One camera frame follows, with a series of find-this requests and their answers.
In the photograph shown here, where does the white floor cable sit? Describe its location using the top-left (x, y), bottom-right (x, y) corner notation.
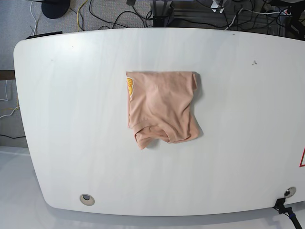
top-left (30, 0), bottom-right (38, 34)

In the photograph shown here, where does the black clamp with cable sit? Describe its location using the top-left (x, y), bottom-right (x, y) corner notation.
top-left (273, 198), bottom-right (302, 229)

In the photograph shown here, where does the peach pink T-shirt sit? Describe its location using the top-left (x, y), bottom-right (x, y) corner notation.
top-left (126, 72), bottom-right (200, 149)

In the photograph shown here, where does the table cable grommet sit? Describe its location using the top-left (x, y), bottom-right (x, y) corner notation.
top-left (80, 194), bottom-right (95, 206)
top-left (284, 187), bottom-right (296, 198)

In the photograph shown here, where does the red triangle sticker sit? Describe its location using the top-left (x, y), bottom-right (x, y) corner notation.
top-left (299, 149), bottom-right (305, 167)

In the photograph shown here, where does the yellow floor cable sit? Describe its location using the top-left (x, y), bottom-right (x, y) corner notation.
top-left (76, 0), bottom-right (89, 31)

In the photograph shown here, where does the black round stand base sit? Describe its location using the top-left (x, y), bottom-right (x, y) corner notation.
top-left (41, 0), bottom-right (71, 19)

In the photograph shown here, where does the right table cable grommet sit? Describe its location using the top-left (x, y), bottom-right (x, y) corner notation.
top-left (284, 187), bottom-right (296, 198)

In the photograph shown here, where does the left table cable grommet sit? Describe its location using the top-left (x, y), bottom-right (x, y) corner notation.
top-left (80, 194), bottom-right (95, 206)

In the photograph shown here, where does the black metal frame post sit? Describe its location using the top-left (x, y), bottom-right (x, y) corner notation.
top-left (150, 0), bottom-right (173, 28)

